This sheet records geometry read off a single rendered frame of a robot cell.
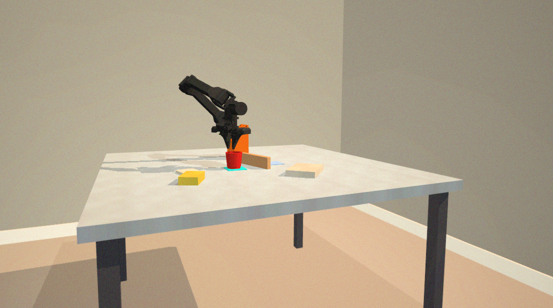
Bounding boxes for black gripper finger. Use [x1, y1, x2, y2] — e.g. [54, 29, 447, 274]
[219, 133, 232, 149]
[230, 134, 243, 150]

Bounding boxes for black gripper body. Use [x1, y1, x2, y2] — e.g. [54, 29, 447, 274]
[211, 114, 251, 135]

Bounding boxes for red cup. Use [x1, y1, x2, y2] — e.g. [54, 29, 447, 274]
[225, 151, 242, 169]

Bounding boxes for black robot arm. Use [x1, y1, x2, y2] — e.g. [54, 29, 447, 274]
[179, 75, 248, 133]

